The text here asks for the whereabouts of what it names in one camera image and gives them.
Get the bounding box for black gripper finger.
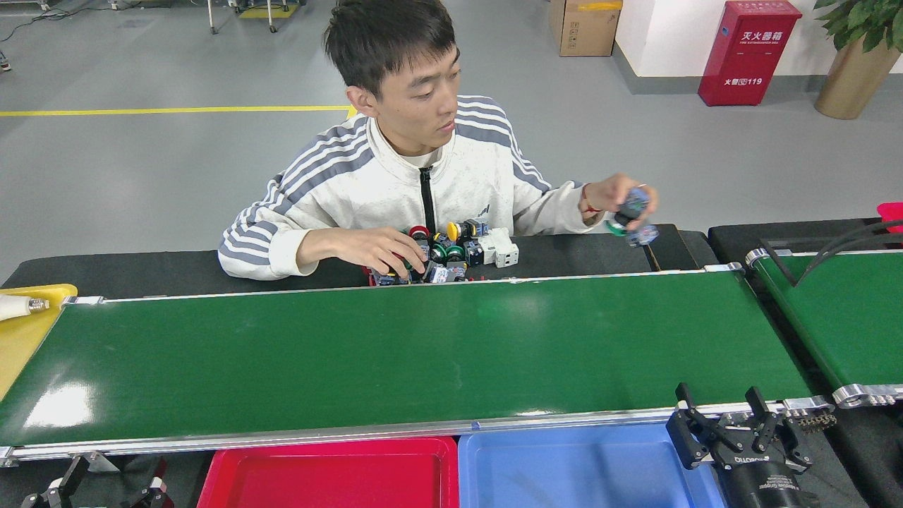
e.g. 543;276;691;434
131;476;174;508
21;455;92;508

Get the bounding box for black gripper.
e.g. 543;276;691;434
666;383;823;508

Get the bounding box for yellow plastic tray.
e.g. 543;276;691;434
0;284;78;401

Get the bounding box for red plastic tray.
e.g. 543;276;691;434
196;436;459;508

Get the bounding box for green feeder conveyor belt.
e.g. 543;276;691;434
744;243;903;410

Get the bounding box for blue plastic tray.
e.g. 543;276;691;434
457;422;727;508

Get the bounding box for long green conveyor belt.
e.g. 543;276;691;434
0;262;837;470

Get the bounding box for person's left hand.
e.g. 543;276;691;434
584;173;659;234

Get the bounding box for person's right hand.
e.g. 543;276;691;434
349;226;429;279

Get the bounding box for black guide bar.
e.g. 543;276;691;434
758;243;799;288

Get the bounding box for black flat panel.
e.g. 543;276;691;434
648;224;719;272

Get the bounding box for white light bulb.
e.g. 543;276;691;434
0;293;50;322

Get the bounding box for gold plant pot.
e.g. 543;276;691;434
815;35;903;121

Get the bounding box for red fire extinguisher cabinet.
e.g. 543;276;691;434
698;0;803;107

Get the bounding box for person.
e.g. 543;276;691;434
217;0;600;282

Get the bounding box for cardboard box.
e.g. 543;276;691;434
549;0;624;58

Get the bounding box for green potted plant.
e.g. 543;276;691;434
813;0;903;54

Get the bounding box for white wheeled stand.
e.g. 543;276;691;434
205;0;279;35

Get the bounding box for yellow floor plate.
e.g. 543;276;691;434
238;4;301;20

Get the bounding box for black cable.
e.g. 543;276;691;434
796;219;903;286
804;227;903;283

